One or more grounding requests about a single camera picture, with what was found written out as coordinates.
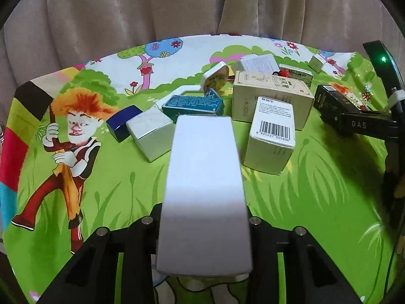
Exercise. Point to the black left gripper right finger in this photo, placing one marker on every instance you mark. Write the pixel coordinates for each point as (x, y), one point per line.
(310, 275)

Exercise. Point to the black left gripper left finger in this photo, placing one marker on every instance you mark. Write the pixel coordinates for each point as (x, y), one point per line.
(90, 275)

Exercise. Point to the plain white large box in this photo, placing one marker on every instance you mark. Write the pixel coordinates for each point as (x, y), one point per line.
(204, 227)

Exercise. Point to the silver cube box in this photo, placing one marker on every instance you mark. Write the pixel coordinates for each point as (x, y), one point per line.
(153, 132)

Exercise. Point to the other black gripper arm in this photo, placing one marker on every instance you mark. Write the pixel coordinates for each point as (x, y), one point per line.
(387, 125)

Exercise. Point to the colourful cartoon play mat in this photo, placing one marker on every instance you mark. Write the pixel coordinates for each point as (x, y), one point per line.
(331, 184)

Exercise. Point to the white box with barcode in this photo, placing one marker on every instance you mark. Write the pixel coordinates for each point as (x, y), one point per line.
(271, 137)

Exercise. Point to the dark blue small box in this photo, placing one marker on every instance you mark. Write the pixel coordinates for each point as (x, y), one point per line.
(116, 124)

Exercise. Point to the black box with print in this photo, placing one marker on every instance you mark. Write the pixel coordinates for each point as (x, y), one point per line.
(331, 103)

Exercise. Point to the green teal medicine box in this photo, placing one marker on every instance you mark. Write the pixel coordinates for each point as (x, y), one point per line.
(192, 105)

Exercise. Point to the beige kraft carton box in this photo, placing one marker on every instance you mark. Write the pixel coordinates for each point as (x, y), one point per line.
(247, 87)

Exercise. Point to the white flat long box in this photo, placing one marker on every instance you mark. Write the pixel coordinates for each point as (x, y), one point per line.
(178, 92)

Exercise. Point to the white green box red cap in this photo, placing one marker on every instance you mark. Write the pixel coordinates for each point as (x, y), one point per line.
(288, 71)

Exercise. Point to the small pale green box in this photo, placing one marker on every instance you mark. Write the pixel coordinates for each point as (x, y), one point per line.
(316, 62)

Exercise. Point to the white leaflet box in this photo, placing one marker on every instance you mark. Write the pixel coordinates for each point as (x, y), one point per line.
(265, 64)

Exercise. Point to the beige velvet curtain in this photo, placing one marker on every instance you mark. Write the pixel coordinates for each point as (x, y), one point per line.
(43, 36)

